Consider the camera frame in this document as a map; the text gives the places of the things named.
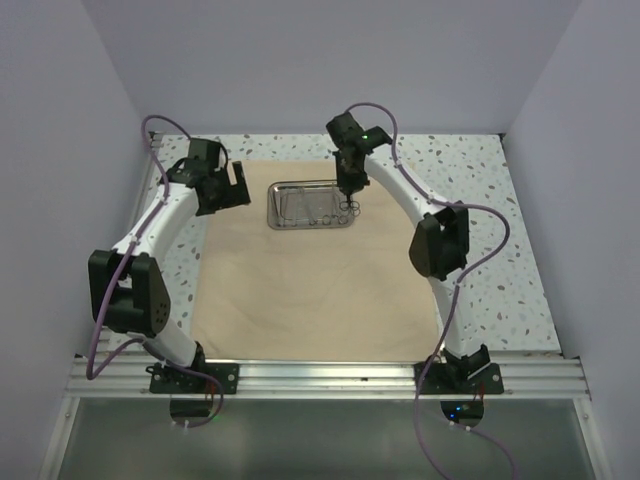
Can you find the beige cloth wrap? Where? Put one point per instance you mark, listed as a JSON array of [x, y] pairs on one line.
[[348, 294]]

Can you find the aluminium front rail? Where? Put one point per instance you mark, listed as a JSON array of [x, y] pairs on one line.
[[514, 376]]

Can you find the steel forceps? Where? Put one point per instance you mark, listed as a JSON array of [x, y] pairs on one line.
[[290, 204]]

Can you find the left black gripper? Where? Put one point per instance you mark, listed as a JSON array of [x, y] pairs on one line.
[[235, 195]]

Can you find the steel instrument tray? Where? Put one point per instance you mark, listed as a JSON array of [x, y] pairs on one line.
[[312, 204]]

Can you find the left aluminium side rail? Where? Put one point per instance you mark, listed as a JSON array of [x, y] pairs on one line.
[[139, 206]]

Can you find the steel surgical scissors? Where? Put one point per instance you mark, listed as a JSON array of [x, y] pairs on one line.
[[349, 206]]

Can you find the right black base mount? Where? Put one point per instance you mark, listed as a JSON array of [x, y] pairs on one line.
[[460, 380]]

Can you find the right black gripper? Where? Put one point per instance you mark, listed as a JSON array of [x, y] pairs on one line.
[[349, 185]]

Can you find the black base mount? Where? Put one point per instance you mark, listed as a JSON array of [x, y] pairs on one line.
[[211, 377], [460, 380]]

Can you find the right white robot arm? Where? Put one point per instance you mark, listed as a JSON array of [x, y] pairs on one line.
[[441, 239]]

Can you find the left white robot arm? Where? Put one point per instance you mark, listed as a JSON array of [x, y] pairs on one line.
[[128, 292]]

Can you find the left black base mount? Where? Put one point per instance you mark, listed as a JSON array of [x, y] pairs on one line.
[[211, 377]]

